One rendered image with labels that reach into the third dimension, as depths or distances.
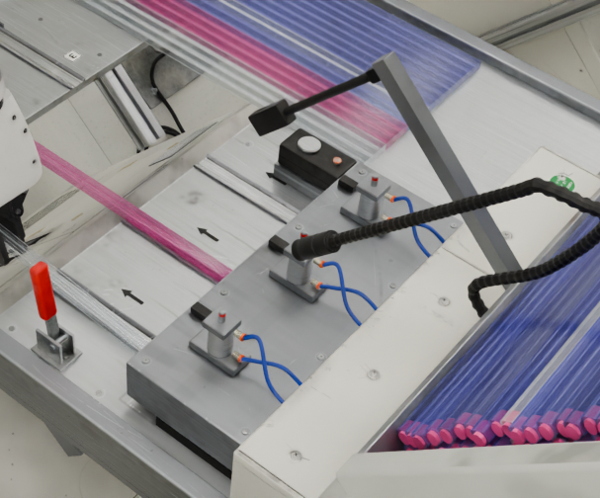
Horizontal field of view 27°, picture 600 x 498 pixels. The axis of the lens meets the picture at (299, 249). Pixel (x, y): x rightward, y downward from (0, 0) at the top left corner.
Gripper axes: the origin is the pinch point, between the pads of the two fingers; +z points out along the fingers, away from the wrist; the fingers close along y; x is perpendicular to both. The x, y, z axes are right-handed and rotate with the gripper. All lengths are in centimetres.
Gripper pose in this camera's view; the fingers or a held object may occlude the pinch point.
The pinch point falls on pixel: (2, 237)
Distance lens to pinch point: 123.8
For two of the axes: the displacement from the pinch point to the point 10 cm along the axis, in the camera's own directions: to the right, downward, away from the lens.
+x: -7.5, -3.6, 5.5
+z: 0.9, 7.7, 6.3
